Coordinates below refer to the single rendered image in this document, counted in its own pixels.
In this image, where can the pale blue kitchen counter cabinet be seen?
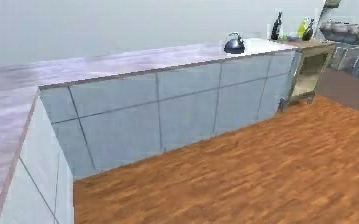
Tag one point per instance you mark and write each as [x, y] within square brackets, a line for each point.
[127, 113]

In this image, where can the dark blue kettle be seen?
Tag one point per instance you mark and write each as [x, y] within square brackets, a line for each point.
[234, 45]

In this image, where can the black wine bottle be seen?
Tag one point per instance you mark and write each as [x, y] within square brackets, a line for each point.
[276, 27]

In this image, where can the beige open side table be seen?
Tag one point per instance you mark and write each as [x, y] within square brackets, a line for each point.
[308, 71]

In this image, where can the small grey bowl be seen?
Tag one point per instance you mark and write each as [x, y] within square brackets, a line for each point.
[292, 36]

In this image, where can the yellow-green bottle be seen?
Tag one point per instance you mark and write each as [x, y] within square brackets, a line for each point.
[302, 28]

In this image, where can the dark round bottle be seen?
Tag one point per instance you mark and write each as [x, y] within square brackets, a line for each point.
[308, 32]

